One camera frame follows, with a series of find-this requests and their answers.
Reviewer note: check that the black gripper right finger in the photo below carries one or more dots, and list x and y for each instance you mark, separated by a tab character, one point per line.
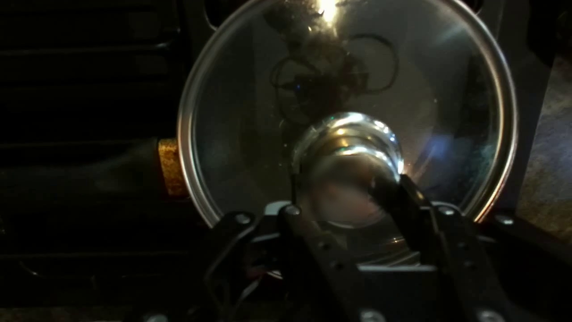
447	239

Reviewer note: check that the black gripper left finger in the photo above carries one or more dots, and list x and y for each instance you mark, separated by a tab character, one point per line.
326	279

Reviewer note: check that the glass pot lid steel knob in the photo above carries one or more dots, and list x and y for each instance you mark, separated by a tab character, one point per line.
331	103

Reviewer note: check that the black gas stove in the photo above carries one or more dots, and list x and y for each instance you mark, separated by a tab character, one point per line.
99	223

